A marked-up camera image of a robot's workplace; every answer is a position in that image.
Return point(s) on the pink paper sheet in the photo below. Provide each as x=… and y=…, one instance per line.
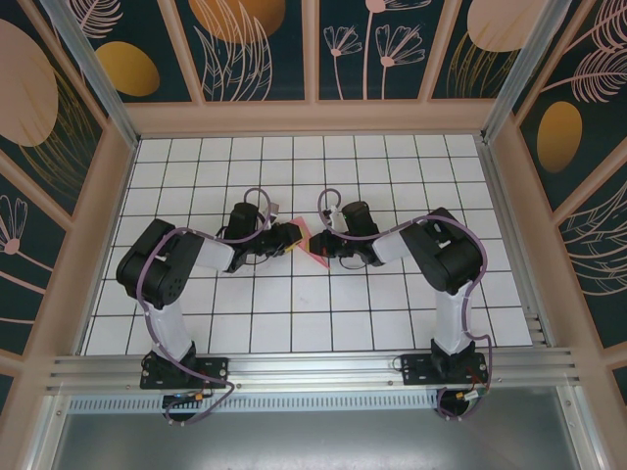
x=300, y=226

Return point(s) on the aluminium corner post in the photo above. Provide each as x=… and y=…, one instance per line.
x=93, y=73
x=524, y=73

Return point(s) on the grey metal sheet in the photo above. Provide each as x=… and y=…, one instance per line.
x=313, y=440

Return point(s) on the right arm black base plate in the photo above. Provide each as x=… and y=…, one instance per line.
x=416, y=367

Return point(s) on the aluminium mounting rail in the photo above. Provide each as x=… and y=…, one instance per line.
x=313, y=364

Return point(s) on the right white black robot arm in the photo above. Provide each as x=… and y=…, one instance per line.
x=450, y=264

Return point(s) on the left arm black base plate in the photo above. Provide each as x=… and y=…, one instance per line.
x=215, y=367

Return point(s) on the aluminium side rail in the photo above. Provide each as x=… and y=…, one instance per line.
x=514, y=245

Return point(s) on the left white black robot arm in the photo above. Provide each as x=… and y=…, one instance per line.
x=169, y=286

